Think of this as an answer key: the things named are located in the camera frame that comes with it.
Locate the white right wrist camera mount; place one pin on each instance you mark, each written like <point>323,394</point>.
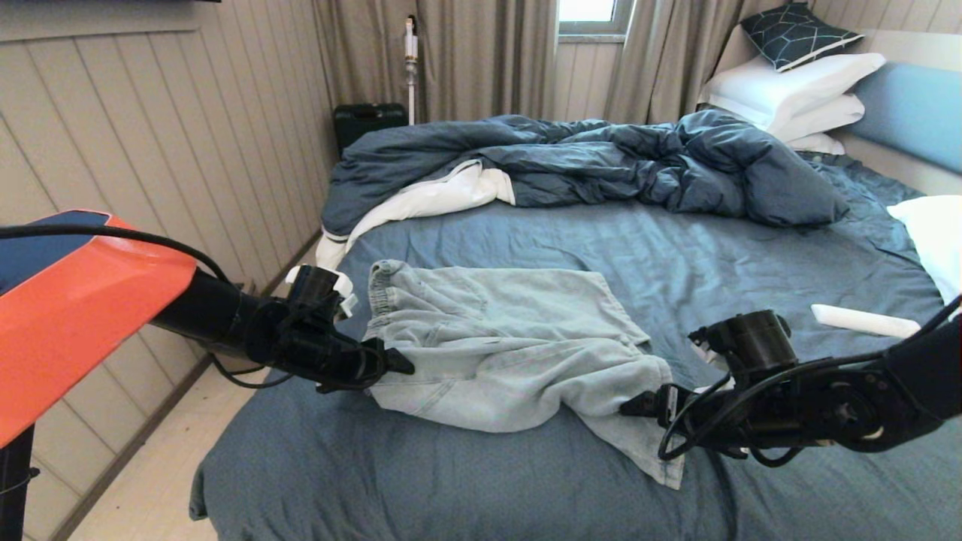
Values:
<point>703,353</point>

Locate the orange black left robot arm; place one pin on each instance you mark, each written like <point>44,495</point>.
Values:
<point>75,315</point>

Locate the window with grey frame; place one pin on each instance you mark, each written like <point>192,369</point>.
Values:
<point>590,11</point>

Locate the white remote control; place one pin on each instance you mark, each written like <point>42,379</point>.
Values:
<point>864,321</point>

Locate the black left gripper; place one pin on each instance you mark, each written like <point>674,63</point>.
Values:
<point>316,353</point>

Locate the white pillow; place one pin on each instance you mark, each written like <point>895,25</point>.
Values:
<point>793,83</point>
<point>819,144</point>
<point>823,116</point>
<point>936,233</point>

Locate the beige headboard panel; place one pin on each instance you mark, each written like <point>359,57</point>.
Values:
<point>917,45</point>

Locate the blue headboard cushion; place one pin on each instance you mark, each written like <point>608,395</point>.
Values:
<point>913,109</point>

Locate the light blue denim shorts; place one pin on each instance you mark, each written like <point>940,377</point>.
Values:
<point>511,353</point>

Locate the dark patterned cushion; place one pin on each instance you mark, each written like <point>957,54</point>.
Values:
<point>793,36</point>

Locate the white stick vacuum cleaner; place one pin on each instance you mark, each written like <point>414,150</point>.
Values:
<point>411,49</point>

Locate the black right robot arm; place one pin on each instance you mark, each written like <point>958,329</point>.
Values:
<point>924,376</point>

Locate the blue bed sheet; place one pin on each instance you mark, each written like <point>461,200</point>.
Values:
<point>751,248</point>

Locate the beige curtain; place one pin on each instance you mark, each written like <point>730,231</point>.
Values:
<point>481,60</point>
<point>661,60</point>

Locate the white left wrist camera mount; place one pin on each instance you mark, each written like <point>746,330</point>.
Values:
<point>346,285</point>

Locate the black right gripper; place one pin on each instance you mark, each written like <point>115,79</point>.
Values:
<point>759,406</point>

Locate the black hard case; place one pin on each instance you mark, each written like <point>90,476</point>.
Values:
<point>368,122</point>

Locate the dark blue crumpled duvet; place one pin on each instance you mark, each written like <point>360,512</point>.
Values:
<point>639,161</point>

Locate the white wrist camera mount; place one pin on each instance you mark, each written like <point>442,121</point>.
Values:
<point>346,285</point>
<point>703,353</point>

